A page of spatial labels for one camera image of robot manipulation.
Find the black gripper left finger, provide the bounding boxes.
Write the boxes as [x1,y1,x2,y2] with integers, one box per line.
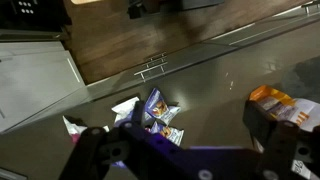
[59,99,201,180]

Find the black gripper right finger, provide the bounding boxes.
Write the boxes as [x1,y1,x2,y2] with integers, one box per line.
[242,99,320,180]

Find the purple fruit print snack pack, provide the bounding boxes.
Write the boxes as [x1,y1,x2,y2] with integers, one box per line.
[144,87,182,126]

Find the big orange white packet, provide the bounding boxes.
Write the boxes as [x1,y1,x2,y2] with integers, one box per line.
[248,84,320,180]

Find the purple snack pack barcode side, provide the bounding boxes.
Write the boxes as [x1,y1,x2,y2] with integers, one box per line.
[111,96,141,128]

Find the purple white snack pack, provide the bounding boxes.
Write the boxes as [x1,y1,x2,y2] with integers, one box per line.
[149,121,185,147]

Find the white cabinet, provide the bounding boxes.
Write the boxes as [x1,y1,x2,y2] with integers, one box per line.
[0,41,86,134]

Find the black appliance with buttons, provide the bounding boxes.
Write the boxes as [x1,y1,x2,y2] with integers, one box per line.
[0,0,73,43]

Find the black stand base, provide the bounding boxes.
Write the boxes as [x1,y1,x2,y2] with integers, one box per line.
[126,0,226,20]

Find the long silver drawer handle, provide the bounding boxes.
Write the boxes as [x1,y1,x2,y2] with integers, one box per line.
[133,61,169,83]

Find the short silver drawer handle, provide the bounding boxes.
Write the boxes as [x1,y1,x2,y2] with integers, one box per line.
[144,51,168,65]

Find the silver cabinet handle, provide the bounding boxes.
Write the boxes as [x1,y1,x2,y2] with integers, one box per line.
[300,0,320,15]

